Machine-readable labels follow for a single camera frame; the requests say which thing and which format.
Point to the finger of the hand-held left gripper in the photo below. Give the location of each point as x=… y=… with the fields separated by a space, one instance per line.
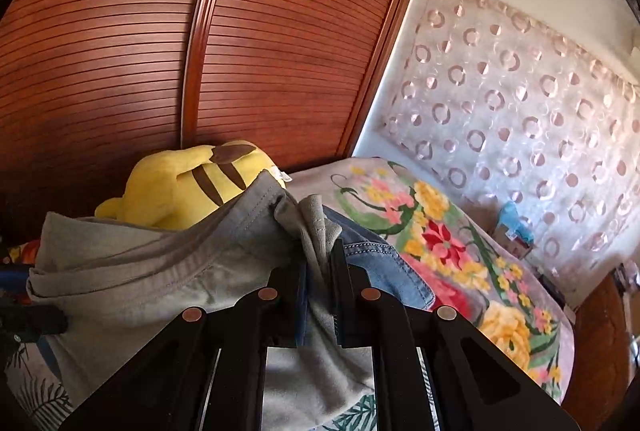
x=12 y=272
x=35 y=322

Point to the yellow plush toy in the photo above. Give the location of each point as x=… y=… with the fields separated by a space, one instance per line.
x=165 y=181

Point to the sheer circle pattern curtain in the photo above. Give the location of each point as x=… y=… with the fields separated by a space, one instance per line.
x=525 y=111

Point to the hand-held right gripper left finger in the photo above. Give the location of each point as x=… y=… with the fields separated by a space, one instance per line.
x=303 y=306

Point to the small blue box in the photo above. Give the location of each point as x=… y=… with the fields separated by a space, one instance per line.
x=515 y=223

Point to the folded blue jeans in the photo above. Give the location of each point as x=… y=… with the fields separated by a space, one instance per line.
x=385 y=261

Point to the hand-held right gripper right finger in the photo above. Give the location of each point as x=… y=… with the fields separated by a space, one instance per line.
x=340 y=296

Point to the wooden louvered wardrobe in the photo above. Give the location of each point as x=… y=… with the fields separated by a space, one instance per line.
x=125 y=36

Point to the floral blanket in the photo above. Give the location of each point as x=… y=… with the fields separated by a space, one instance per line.
x=450 y=236

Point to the grey shirt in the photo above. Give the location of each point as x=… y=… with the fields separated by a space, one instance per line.
x=150 y=271

